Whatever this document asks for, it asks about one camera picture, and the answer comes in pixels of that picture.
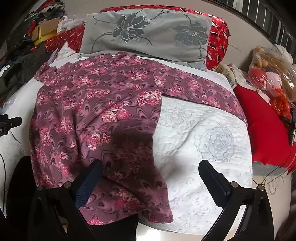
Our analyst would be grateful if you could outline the red cloth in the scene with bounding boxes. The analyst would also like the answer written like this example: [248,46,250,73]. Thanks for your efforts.
[233,85,296,174]

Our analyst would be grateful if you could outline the lavender cloth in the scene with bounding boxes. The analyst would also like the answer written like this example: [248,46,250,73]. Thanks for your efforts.
[47,50,62,64]

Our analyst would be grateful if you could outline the window bars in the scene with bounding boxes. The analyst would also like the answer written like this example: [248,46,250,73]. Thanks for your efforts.
[231,0,296,58]

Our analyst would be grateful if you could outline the pile of mixed clothes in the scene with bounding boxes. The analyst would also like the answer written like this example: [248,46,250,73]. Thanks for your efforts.
[23,0,70,28]

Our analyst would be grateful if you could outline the red floral blanket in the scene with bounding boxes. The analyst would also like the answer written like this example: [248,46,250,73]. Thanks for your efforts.
[45,6,232,70]

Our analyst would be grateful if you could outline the plastic bag of plush toys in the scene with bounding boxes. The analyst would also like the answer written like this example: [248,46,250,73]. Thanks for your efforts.
[246,44,296,118]

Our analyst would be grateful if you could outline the beige plush toy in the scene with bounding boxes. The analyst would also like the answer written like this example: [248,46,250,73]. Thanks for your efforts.
[213,64,245,88]

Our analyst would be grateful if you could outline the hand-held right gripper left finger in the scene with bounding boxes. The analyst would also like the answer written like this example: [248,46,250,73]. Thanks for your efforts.
[27,159,104,241]

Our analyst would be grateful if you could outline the purple floral garment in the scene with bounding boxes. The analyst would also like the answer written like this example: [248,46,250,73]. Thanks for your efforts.
[29,52,249,225]

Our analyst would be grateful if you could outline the white cloth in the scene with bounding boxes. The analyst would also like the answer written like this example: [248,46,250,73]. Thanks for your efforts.
[58,16,86,32]

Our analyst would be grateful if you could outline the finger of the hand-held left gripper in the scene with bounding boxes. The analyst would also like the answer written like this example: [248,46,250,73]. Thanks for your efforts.
[7,116,22,128]

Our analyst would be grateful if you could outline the cardboard box with yellow strap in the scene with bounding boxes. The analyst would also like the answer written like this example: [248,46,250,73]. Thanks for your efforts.
[31,17,62,45]

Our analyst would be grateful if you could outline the grey garment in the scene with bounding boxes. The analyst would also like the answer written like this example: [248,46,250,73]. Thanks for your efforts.
[77,9,213,72]

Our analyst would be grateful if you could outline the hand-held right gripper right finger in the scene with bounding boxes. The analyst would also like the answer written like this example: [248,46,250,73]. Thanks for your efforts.
[198,159,274,241]

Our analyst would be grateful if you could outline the dark quilted jacket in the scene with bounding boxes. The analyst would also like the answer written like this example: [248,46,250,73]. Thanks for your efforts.
[0,45,53,93]

